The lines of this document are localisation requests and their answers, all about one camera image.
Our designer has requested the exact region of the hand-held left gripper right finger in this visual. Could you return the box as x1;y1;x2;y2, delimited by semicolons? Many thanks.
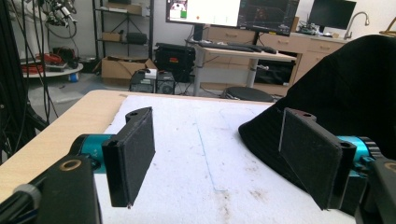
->
278;107;358;211

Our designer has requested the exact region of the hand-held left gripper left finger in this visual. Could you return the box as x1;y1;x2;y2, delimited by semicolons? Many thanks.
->
102;106;156;209

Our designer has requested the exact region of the black cloth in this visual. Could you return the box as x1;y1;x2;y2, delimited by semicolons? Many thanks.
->
237;35;396;200

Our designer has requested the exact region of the white foam mat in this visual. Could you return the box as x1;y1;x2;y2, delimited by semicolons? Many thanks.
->
92;94;358;224

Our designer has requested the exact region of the small black computer case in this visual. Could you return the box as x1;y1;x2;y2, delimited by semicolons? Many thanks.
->
128;68;177;94

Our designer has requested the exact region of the open cardboard box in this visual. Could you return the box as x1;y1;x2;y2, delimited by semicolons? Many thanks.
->
100;55;158;86

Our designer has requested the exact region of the black hard case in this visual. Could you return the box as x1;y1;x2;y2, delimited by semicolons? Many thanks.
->
154;42;196;84

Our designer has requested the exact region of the wooden standing desk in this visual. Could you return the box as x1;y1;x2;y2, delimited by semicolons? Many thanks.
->
200;26;348;96

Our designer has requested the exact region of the wooden desk with grey legs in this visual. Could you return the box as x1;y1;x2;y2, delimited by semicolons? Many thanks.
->
186;40;297;97

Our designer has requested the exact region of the round white table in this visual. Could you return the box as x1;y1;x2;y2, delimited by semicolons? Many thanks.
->
20;62;84;78

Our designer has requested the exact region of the black metal shelf rack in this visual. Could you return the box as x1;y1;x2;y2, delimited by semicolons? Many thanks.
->
92;0;155;61

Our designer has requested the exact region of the black keyboard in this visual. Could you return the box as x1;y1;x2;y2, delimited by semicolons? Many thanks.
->
198;41;278;55

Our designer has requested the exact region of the metal faucet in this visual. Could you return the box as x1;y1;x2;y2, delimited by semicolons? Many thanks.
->
344;11;371;40

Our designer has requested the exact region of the small black monitor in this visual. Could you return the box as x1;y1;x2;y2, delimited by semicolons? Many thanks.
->
307;0;358;31

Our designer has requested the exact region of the black metal stand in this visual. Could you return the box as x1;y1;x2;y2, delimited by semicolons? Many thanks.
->
0;0;50;164

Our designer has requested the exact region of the monitor with dark screen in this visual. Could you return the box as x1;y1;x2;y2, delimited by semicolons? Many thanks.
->
237;0;301;37

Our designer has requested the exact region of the monitor with white screen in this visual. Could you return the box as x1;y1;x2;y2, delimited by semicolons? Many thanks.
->
165;0;242;28

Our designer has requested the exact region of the grey-tipped black cable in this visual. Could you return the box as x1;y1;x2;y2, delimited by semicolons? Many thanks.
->
0;183;43;224

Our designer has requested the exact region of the orange cable coil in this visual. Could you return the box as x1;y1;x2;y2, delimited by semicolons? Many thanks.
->
21;52;64;75

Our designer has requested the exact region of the bundle of hanging black cables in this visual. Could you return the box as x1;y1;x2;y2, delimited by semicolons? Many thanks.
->
8;0;78;125

